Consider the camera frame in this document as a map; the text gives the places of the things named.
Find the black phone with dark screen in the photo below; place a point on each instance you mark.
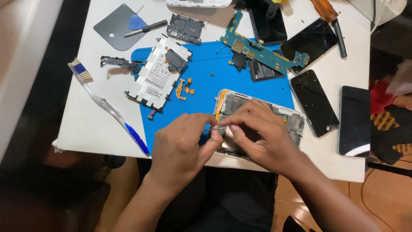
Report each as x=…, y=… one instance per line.
x=268, y=22

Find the glossy black phone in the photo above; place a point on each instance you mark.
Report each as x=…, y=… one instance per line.
x=354, y=119

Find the yellow bristle brush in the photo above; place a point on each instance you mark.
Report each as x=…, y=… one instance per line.
x=286, y=7

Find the black plastic inner cover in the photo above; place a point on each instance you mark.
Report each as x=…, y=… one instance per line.
x=185, y=29

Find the red black yellow cloth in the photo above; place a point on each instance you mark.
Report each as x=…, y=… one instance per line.
x=389, y=129

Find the blue triangular opening pick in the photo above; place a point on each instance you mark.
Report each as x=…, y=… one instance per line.
x=136, y=22

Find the white cabinet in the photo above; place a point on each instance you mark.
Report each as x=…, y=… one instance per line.
x=22, y=64

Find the clear plastic bag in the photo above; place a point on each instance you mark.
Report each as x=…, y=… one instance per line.
x=402, y=79

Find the cracked black phone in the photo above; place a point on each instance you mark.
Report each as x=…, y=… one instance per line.
x=313, y=101

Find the blue silicone repair mat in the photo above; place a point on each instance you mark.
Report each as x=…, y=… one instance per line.
x=212, y=83

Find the person's right hand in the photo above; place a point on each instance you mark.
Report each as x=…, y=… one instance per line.
x=268, y=141

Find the small black phone battery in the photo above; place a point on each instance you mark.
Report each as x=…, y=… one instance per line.
x=262, y=72

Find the long black plastic bracket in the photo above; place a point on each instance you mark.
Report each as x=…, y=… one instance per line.
x=120, y=63

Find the opened silver tablet frame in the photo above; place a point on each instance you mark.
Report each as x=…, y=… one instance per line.
x=294, y=124

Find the black speaker module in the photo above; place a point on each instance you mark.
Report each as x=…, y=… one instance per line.
x=239, y=60

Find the scattered tiny screws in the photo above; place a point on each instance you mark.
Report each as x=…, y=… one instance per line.
x=222, y=51

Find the dark grey plastic opening card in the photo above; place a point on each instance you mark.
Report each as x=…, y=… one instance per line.
x=112, y=24

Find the black plastic spudger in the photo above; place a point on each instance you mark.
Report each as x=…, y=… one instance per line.
x=339, y=38

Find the white tablet back cover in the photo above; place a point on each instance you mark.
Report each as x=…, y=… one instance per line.
x=198, y=2

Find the thin metal tweezers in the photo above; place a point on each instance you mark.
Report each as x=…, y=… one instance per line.
x=214, y=129

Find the person's left hand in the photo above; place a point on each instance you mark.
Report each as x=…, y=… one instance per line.
x=175, y=151

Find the green circuit board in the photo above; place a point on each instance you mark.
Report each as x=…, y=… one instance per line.
x=260, y=51

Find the silver-edged black phone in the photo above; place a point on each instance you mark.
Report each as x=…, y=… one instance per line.
x=309, y=42

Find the clear blue toothbrush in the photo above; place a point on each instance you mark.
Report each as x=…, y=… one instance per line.
x=106, y=106

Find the person's dark trousers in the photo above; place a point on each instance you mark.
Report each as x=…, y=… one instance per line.
x=225, y=199

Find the white tablet battery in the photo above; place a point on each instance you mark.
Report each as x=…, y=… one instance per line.
x=157, y=75

